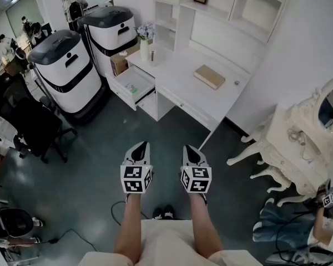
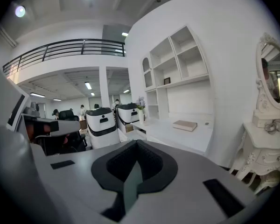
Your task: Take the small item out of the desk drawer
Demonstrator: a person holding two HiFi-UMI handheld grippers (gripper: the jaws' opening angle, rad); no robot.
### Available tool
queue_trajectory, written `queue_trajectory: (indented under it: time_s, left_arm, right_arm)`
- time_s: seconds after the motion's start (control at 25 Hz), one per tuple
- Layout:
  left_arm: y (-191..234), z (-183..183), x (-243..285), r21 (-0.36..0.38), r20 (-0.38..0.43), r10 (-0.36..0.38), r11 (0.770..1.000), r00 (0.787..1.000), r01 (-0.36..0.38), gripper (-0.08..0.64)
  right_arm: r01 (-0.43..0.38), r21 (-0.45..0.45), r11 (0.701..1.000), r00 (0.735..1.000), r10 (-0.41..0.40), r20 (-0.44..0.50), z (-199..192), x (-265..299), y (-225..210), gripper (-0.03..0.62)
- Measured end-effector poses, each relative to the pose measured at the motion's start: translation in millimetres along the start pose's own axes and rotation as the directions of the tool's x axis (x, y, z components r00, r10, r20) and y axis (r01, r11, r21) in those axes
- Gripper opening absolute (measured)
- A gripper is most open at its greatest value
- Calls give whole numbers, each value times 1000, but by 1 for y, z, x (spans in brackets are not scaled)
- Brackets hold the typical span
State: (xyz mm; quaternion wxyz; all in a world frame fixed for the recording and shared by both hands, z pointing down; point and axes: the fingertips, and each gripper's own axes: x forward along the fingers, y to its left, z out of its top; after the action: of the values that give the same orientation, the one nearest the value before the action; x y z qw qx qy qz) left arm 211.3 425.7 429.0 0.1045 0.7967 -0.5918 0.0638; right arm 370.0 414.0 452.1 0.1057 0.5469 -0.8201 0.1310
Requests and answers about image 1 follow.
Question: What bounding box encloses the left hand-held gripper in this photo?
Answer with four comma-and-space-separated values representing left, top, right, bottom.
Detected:
120, 141, 154, 195

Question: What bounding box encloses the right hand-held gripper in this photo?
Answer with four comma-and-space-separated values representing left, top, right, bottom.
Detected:
180, 145, 213, 194

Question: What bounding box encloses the small green white box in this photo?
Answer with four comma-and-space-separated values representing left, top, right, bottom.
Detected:
124, 83, 139, 95

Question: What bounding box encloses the person's right forearm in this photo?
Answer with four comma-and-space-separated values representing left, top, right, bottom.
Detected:
190, 192, 224, 260

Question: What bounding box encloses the person's left forearm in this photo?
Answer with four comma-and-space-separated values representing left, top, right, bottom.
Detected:
114, 194, 143, 264

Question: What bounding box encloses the person's right black shoe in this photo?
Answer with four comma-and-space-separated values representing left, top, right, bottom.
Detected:
163, 204, 175, 220

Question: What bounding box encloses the tan flat box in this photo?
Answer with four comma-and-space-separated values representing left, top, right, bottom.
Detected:
194, 64, 226, 90

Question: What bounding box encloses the person's cream shirt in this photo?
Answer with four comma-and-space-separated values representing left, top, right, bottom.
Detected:
77, 219, 264, 266

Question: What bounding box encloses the brown cardboard box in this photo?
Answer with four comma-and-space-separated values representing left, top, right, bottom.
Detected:
110, 42, 141, 77

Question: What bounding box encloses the white ornate vanity table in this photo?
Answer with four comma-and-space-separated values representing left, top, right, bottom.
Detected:
226, 75, 333, 207

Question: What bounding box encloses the white vase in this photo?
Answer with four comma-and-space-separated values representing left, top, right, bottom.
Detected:
139, 39, 150, 63

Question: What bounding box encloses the white robot with dark lid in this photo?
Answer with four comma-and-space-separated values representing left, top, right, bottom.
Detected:
77, 6, 139, 79
27, 29, 108, 121

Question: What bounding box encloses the black office chair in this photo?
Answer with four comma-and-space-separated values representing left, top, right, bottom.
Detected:
0, 73, 78, 165

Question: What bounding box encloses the pale blue flower bunch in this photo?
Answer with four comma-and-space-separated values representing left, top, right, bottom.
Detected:
134, 22, 155, 41

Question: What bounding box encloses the oval vanity mirror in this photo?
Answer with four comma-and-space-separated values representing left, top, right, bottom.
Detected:
313, 75, 333, 132

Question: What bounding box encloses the black backpack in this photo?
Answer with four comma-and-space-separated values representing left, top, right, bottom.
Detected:
68, 1, 83, 18

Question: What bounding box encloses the black floor cable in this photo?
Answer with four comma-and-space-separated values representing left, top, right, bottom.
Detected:
110, 201, 149, 227
41, 228, 98, 252

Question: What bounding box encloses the thin grey cable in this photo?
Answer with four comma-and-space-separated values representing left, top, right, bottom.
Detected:
287, 127, 314, 165

